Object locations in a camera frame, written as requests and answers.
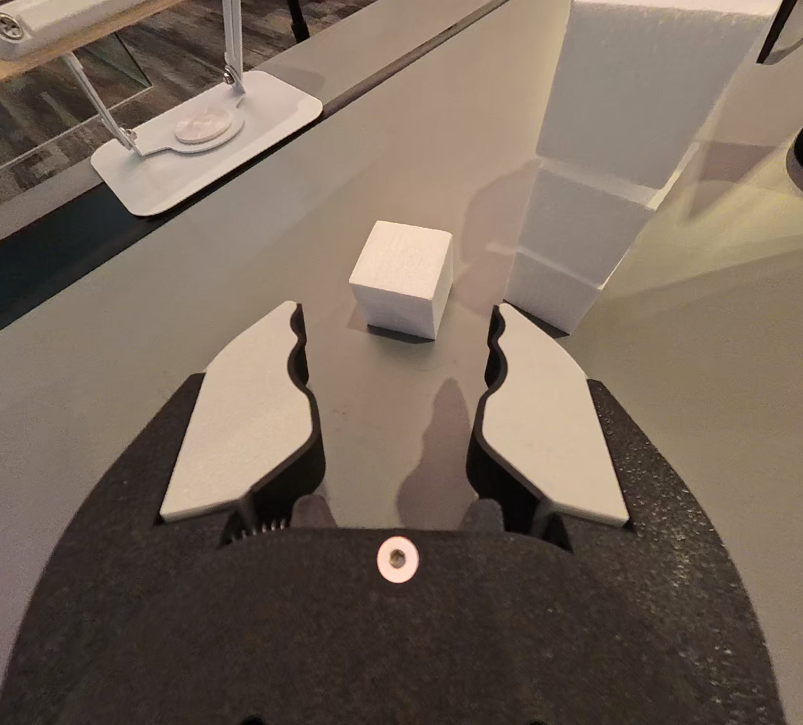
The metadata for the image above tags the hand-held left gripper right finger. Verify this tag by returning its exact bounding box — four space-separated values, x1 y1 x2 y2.
467 303 631 543

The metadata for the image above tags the white hard foam cube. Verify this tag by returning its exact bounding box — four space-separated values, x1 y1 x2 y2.
536 0 803 189
504 248 603 335
349 221 454 340
514 159 662 294

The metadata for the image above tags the wooden book stand white base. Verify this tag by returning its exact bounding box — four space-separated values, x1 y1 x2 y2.
0 0 324 217

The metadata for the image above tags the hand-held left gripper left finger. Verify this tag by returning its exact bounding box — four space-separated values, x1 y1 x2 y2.
160 300 327 543

